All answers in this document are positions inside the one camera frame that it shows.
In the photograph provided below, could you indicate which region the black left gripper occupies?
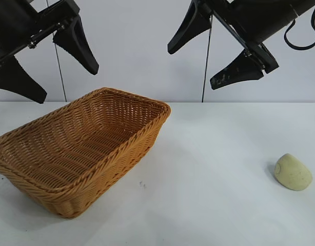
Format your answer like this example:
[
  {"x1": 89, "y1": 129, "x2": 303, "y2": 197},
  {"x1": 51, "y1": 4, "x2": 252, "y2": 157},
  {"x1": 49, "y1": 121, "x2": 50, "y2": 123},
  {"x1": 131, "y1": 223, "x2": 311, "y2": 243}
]
[{"x1": 0, "y1": 0, "x2": 100, "y2": 104}]

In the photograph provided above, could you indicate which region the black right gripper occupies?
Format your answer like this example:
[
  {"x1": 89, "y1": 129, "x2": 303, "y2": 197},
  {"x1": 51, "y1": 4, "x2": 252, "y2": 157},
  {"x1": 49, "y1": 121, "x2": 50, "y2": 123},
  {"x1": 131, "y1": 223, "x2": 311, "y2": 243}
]
[{"x1": 167, "y1": 0, "x2": 299, "y2": 90}]

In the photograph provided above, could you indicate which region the woven tan wicker basket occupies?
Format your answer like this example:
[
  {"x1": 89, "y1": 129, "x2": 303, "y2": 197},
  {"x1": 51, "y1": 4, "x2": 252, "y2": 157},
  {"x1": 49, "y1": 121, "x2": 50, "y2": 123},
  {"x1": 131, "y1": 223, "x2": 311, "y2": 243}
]
[{"x1": 0, "y1": 87, "x2": 171, "y2": 219}]

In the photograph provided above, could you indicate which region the pale yellow egg yolk pastry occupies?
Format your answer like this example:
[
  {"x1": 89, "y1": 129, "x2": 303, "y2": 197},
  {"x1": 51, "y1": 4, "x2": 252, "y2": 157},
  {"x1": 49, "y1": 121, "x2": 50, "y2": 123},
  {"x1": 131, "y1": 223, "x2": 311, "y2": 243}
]
[{"x1": 274, "y1": 153, "x2": 313, "y2": 192}]

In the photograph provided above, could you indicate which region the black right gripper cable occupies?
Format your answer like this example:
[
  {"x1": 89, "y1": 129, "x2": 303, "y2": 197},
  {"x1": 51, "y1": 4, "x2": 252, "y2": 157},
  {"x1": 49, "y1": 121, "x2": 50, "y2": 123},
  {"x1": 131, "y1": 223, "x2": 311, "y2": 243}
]
[{"x1": 284, "y1": 5, "x2": 315, "y2": 51}]

